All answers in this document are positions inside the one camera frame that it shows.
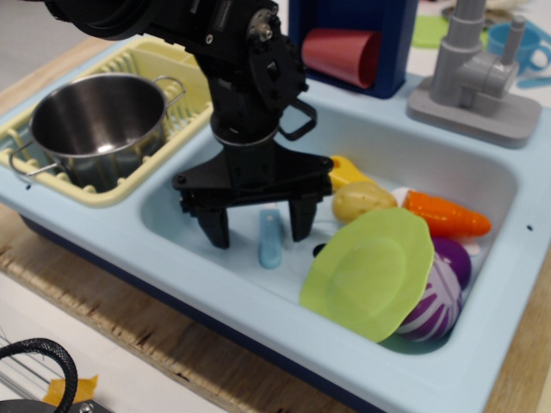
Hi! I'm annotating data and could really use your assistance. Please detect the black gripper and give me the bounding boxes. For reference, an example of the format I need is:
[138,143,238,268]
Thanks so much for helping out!
[172,141,333,249]

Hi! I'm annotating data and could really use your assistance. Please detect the white spoon blue handle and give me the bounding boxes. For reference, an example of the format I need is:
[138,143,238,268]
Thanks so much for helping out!
[258,204,283,269]

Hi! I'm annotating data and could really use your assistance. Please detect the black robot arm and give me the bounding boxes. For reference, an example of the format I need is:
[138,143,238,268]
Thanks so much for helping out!
[46,1,333,249]

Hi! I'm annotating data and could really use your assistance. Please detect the stainless steel pot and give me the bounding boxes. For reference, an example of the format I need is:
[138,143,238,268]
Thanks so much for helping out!
[28,73,187,192]

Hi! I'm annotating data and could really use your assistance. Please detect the light blue toy sink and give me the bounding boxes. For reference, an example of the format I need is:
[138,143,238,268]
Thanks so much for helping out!
[1,75,550,412]

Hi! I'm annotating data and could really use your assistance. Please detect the yellow toy potato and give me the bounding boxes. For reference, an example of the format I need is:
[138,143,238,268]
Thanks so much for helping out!
[331,182,398,223]

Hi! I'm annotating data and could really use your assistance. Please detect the green plastic plate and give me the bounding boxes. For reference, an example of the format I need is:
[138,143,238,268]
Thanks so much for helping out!
[299,207,435,342]

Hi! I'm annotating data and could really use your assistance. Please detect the red plastic cup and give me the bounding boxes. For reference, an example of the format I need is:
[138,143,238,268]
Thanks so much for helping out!
[301,28,382,89]

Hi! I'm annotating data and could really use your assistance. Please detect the orange toy carrot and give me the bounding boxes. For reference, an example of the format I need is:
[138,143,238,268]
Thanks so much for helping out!
[402,190,492,237]

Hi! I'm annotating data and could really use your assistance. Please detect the yellow dish drying rack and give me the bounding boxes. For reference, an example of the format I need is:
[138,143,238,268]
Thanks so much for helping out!
[1,37,212,207]

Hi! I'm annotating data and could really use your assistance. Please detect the purple toy cabbage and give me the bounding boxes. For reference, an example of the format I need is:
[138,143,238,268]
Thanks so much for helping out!
[396,237,472,342]

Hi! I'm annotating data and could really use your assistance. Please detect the dark blue cup holder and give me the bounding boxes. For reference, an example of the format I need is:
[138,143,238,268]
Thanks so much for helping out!
[288,0,418,99]

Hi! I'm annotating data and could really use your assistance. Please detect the orange tape piece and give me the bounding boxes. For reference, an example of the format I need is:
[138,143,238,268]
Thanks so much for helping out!
[42,375,99,406]

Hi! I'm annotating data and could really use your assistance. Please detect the grey toy faucet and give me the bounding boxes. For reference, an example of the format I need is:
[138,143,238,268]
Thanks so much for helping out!
[406,1,542,148]

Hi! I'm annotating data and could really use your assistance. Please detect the green plate in background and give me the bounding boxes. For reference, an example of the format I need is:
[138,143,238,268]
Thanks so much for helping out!
[412,15,487,49]

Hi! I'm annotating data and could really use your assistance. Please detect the blue plastic mug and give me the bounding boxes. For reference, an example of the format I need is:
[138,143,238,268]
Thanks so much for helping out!
[486,22,550,75]

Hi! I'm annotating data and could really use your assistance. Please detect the blue utensil in background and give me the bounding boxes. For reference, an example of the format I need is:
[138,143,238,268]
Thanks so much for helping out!
[517,76,551,89]

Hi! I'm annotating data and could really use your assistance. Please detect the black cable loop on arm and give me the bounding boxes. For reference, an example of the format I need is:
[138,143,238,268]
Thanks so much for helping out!
[275,99,319,142]

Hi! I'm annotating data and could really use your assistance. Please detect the black braided cable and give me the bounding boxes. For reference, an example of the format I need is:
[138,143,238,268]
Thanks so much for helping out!
[0,337,79,413]

